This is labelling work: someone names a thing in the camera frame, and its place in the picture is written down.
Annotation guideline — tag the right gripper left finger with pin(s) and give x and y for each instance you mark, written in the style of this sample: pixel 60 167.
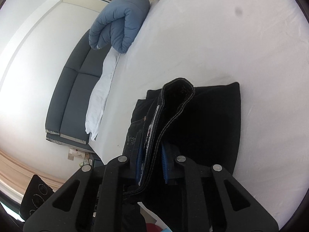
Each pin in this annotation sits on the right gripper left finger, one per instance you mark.
pixel 139 160

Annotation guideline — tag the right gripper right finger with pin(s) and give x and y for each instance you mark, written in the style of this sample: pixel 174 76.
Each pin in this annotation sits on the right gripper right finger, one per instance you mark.
pixel 165 164

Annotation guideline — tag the black pants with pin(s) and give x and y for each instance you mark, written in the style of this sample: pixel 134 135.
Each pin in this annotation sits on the black pants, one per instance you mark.
pixel 200 123

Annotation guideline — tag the dark grey sofa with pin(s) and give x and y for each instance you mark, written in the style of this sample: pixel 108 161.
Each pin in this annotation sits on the dark grey sofa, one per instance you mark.
pixel 65 121

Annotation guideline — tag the black speaker box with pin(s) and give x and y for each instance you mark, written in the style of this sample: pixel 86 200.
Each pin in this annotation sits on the black speaker box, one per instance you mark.
pixel 35 195

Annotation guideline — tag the blue folded duvet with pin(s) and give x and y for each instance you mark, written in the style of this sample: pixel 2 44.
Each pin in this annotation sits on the blue folded duvet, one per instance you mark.
pixel 118 24

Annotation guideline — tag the white bed sheet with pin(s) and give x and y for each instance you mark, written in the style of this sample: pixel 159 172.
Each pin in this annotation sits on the white bed sheet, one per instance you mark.
pixel 263 45

